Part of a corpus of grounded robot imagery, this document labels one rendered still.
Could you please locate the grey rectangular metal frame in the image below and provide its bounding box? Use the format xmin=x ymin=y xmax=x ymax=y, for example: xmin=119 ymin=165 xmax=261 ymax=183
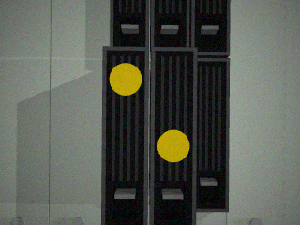
xmin=0 ymin=0 xmax=300 ymax=225

